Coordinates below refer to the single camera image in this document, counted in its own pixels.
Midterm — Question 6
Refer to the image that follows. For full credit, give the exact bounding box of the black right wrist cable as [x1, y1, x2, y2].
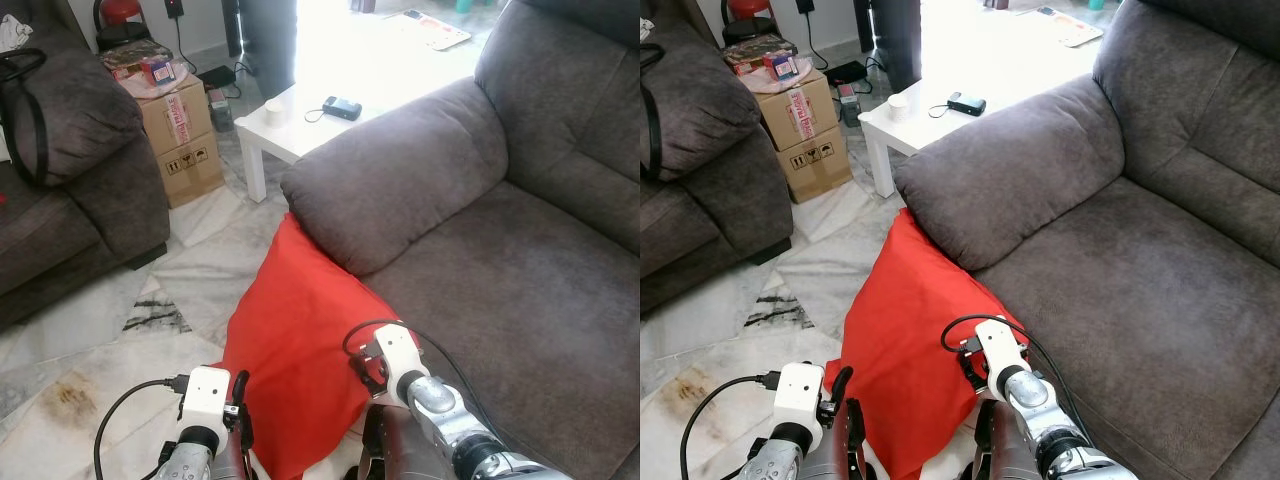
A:
[342, 319, 481, 421]
[940, 314, 1091, 441]

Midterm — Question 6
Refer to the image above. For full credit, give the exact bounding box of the cardboard box with black symbols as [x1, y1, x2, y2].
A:
[154, 133, 227, 210]
[776, 124, 854, 205]

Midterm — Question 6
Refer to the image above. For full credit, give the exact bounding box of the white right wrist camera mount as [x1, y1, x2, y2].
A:
[373, 323, 422, 378]
[975, 317, 1029, 373]

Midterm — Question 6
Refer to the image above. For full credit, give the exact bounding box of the large grey fabric sofa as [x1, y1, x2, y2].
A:
[280, 0, 641, 480]
[892, 0, 1280, 480]

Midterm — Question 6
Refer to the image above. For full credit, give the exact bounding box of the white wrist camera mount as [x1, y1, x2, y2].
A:
[975, 317, 1029, 373]
[774, 361, 827, 427]
[373, 323, 422, 378]
[179, 366, 233, 432]

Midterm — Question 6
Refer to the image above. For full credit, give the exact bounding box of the flat patterned box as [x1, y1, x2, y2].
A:
[724, 34, 799, 77]
[99, 39, 173, 81]

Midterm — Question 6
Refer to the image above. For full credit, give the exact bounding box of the small grey fabric sofa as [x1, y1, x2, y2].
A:
[640, 15, 795, 313]
[0, 0, 172, 329]

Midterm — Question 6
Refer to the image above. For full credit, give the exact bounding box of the cardboard box with red tape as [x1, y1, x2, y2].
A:
[756, 70, 840, 153]
[138, 75, 215, 157]

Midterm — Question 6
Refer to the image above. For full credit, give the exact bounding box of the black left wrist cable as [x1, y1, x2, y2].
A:
[680, 371, 779, 480]
[94, 376, 187, 480]

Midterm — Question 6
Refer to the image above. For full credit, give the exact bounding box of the black bag strap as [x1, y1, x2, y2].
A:
[640, 43, 665, 183]
[0, 48, 51, 189]

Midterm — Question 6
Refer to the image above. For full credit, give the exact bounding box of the red stool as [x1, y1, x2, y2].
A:
[93, 0, 153, 51]
[721, 0, 781, 46]

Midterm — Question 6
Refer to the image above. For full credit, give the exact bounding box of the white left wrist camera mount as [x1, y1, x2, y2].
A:
[774, 361, 827, 427]
[179, 366, 233, 432]

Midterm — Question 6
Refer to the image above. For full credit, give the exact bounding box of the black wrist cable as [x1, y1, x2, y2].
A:
[680, 371, 779, 480]
[342, 319, 481, 421]
[94, 376, 187, 480]
[940, 314, 1091, 441]

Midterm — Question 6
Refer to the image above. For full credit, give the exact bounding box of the pink plastic bag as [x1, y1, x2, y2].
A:
[116, 62, 193, 102]
[738, 60, 816, 96]

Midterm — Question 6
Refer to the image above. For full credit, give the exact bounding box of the white low table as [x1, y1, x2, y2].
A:
[858, 5, 1106, 199]
[233, 8, 501, 204]

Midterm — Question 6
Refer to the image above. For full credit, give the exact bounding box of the red pillow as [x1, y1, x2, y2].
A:
[215, 212, 409, 480]
[825, 208, 1026, 480]

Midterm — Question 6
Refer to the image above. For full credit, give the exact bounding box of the colourful magazine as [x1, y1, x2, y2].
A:
[1018, 4, 1107, 49]
[384, 9, 472, 52]

